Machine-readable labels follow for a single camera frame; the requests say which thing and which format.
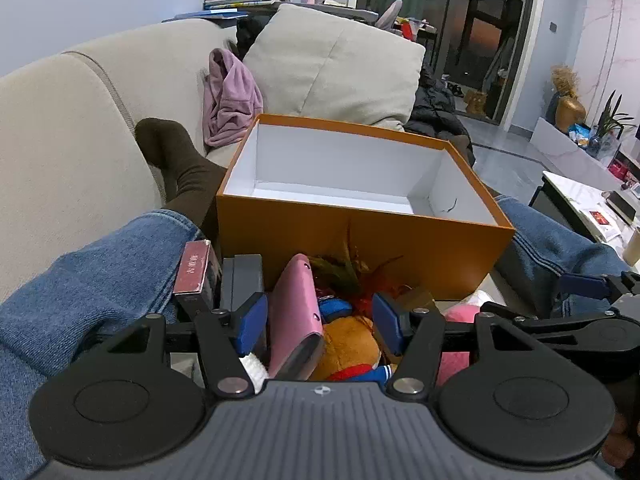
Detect red cloth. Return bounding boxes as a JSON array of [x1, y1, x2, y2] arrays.
[[395, 17, 426, 42]]

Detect pink wallet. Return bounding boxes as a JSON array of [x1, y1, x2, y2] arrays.
[[267, 253, 326, 382]]

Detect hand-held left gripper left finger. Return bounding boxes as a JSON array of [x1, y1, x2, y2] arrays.
[[99, 292, 269, 401]]

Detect blue folder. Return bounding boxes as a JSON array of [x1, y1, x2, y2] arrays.
[[162, 10, 251, 23]]

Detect golden vase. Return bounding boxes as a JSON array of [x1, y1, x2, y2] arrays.
[[555, 95, 587, 133]]

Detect orange cardboard box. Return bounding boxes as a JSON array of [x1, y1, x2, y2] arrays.
[[216, 113, 517, 302]]

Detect brown teddy bear plush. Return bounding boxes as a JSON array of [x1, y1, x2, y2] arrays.
[[305, 297, 397, 384]]

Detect black notebook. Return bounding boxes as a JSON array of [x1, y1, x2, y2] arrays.
[[605, 191, 640, 222]]

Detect dark desk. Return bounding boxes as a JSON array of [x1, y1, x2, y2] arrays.
[[270, 0, 381, 23]]

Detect beige sofa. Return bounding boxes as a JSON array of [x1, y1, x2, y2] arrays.
[[0, 17, 506, 311]]

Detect grey eared chair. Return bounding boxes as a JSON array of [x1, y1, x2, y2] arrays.
[[375, 0, 405, 31]]

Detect glass sliding door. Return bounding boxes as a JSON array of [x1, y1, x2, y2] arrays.
[[357, 0, 542, 126]]

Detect marble coffee table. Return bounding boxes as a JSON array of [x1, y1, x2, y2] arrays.
[[530, 170, 640, 271]]

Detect white knitted item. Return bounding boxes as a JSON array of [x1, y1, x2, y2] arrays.
[[239, 352, 271, 394]]

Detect grey box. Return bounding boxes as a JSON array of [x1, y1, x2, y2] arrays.
[[220, 254, 266, 313]]

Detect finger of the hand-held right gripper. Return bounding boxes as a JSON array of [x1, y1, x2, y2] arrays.
[[479, 300, 640, 348], [559, 270, 640, 308]]

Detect person's leg blue jeans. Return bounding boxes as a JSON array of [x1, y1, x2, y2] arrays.
[[492, 195, 631, 318], [0, 208, 218, 480]]

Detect green potted plant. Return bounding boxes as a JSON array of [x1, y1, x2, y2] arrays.
[[595, 90, 637, 137]]

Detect pink cloth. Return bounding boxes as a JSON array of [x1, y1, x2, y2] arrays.
[[202, 48, 264, 148]]

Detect person's right leg blue jeans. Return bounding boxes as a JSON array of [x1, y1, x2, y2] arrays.
[[492, 195, 631, 318]]

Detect beige cushion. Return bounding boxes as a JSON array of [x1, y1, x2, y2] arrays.
[[242, 3, 426, 133]]

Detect dried flowers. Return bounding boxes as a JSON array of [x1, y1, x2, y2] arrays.
[[551, 65, 581, 98]]

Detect person's left leg blue jeans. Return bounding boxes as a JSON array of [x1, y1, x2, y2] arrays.
[[0, 208, 218, 480]]

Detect pink plush toy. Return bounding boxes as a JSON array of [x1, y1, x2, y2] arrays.
[[437, 290, 497, 387]]

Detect black puffer jacket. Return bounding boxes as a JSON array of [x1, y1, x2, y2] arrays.
[[405, 65, 476, 167]]

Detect person's left foot brown sock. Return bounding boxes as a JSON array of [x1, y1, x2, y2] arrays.
[[135, 117, 228, 231]]

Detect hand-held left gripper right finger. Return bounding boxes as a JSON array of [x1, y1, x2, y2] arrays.
[[371, 291, 550, 402]]

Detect white marble cabinet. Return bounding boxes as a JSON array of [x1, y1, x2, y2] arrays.
[[530, 116, 640, 196]]

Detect person's right hand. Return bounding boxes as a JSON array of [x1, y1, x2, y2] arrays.
[[601, 406, 640, 467]]

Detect beige cup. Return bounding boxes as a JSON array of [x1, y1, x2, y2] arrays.
[[622, 227, 640, 266]]

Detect dark red box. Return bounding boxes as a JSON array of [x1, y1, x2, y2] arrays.
[[172, 240, 222, 311]]

